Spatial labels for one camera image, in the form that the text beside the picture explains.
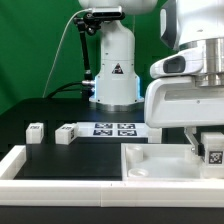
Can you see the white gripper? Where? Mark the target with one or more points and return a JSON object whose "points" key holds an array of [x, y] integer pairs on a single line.
{"points": [[178, 102]]}

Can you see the white square tabletop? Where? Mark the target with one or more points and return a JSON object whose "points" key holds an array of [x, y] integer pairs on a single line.
{"points": [[169, 162]]}

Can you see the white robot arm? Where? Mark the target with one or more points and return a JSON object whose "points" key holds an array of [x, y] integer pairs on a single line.
{"points": [[187, 46]]}

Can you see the white U-shaped fence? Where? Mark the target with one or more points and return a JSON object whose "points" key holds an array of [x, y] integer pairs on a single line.
{"points": [[123, 193]]}

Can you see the AprilTag base sheet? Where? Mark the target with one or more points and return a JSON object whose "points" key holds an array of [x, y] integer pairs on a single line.
{"points": [[102, 129]]}

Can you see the grey rear camera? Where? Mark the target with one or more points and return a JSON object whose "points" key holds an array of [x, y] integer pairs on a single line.
{"points": [[107, 13]]}

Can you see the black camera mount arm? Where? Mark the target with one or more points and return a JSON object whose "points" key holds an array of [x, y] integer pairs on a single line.
{"points": [[82, 28]]}

